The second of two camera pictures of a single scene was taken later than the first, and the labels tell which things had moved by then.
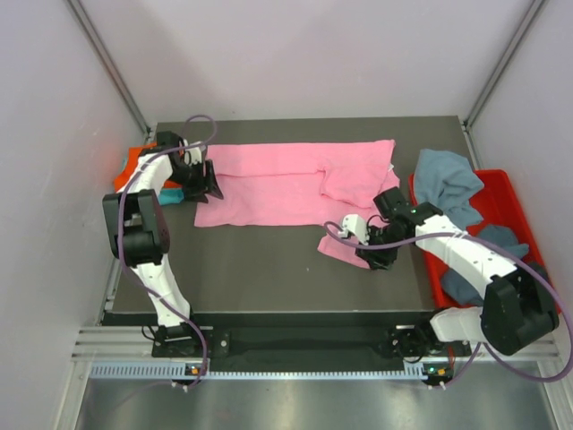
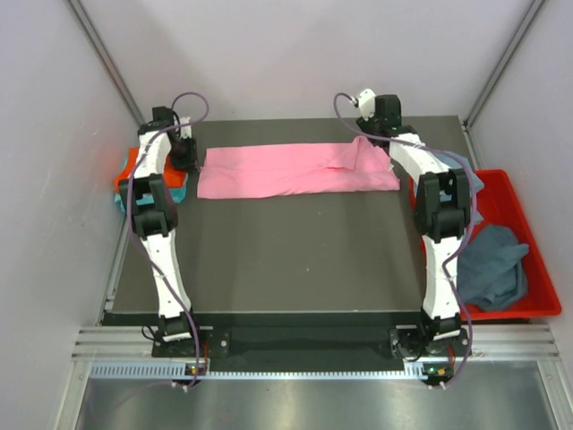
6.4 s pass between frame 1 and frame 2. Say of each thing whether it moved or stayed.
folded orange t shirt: stayed
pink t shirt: moved
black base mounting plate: stayed
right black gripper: moved
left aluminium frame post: stayed
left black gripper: moved
